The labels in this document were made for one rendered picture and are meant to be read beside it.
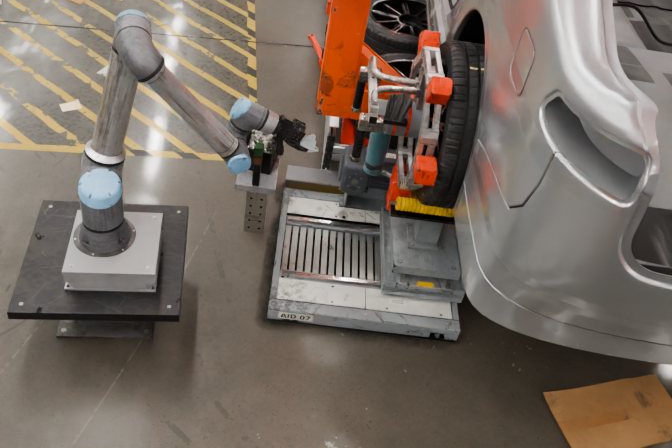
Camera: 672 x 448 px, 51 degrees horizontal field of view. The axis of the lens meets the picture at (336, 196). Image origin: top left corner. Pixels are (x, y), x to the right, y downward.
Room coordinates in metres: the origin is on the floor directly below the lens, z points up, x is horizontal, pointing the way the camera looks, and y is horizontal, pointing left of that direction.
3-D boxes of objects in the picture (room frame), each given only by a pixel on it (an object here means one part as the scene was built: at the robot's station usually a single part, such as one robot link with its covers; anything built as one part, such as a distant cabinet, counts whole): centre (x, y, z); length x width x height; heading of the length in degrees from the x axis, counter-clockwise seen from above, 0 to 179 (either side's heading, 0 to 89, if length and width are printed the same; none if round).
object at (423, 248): (2.39, -0.43, 0.32); 0.40 x 0.30 x 0.28; 5
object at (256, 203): (2.49, 0.36, 0.21); 0.10 x 0.10 x 0.42; 5
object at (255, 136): (2.44, 0.36, 0.51); 0.20 x 0.14 x 0.13; 176
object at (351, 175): (2.67, -0.20, 0.26); 0.42 x 0.18 x 0.35; 95
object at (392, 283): (2.39, -0.43, 0.13); 0.50 x 0.36 x 0.10; 5
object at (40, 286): (1.86, 0.84, 0.15); 0.60 x 0.60 x 0.30; 13
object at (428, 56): (2.37, -0.26, 0.85); 0.54 x 0.07 x 0.54; 5
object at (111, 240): (1.86, 0.84, 0.45); 0.19 x 0.19 x 0.10
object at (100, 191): (1.86, 0.84, 0.59); 0.17 x 0.15 x 0.18; 21
